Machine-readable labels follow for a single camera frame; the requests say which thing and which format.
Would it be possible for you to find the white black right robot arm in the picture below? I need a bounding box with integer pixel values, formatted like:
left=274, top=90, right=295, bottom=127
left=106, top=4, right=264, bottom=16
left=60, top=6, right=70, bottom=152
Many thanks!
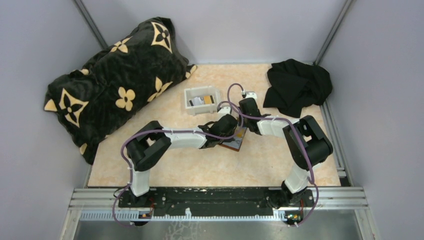
left=239, top=97, right=333, bottom=206

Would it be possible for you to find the aluminium frame rail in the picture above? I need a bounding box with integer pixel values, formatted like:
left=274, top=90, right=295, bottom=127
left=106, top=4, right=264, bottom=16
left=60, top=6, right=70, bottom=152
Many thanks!
left=69, top=187, right=369, bottom=223

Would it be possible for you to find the black floral plush blanket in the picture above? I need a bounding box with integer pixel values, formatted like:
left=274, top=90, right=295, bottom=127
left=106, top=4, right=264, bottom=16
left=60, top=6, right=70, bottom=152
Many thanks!
left=44, top=17, right=197, bottom=165

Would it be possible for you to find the white plastic card box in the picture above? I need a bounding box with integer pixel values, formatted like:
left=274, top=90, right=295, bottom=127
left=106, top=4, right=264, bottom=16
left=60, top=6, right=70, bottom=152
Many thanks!
left=183, top=85, right=221, bottom=116

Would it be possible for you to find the black crumpled cloth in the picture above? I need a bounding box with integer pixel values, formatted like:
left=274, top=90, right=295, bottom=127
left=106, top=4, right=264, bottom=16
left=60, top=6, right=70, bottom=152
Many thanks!
left=263, top=59, right=333, bottom=118

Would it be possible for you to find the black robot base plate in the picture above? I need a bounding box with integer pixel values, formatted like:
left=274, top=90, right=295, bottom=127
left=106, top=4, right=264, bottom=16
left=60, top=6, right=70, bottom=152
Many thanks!
left=118, top=187, right=314, bottom=217

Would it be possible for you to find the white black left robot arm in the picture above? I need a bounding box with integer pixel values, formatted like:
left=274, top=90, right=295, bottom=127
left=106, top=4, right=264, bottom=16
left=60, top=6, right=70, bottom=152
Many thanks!
left=119, top=114, right=238, bottom=208

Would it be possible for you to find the brown leather card holder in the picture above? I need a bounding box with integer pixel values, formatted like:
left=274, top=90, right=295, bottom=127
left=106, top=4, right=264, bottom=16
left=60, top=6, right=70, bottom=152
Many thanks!
left=220, top=126, right=248, bottom=152

